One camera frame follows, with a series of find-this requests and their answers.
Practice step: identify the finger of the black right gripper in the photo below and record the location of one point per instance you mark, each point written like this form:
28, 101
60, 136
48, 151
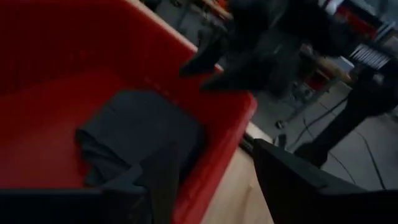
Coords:
239, 81
205, 60

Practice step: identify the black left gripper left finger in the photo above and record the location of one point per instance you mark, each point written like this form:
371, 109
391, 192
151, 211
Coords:
62, 207

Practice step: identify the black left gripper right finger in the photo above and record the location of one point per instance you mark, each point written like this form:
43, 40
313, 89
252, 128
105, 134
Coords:
311, 199

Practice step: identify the grey garment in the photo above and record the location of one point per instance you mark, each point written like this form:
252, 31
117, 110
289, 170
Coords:
140, 124

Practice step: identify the grey metal table leg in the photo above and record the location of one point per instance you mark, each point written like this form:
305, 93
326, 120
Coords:
306, 102

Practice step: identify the person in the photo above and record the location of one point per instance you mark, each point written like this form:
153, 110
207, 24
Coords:
357, 112

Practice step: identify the white slatted rack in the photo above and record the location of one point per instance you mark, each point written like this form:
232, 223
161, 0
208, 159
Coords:
370, 56

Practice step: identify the red plastic bin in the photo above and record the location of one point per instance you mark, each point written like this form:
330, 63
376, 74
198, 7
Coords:
46, 62

